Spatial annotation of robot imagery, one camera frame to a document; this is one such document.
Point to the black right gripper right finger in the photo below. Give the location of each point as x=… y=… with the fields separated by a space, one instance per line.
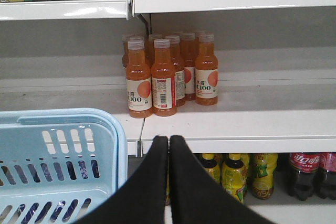
x=196 y=197

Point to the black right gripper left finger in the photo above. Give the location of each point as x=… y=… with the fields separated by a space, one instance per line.
x=141 y=199

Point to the light blue plastic basket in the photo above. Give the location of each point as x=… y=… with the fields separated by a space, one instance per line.
x=58 y=165

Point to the yellow lemon tea bottle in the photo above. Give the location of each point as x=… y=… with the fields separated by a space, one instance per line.
x=264 y=165
x=234 y=176

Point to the cola plastic bottle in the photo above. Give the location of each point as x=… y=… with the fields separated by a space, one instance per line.
x=302 y=168

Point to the C100 orange juice bottle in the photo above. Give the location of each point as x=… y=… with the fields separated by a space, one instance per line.
x=138 y=79

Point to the barcode-side orange juice bottle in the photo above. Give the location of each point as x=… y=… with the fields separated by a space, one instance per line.
x=163 y=80

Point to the right C100 orange bottle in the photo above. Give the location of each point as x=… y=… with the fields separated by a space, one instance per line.
x=206 y=71

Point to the white metal shelving unit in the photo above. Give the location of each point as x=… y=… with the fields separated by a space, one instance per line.
x=109 y=106

